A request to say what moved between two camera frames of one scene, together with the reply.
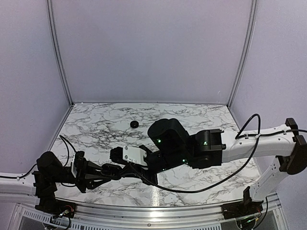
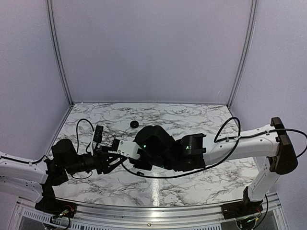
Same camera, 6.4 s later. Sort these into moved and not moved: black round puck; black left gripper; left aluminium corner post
Moved: black left gripper
Not moved: black round puck; left aluminium corner post
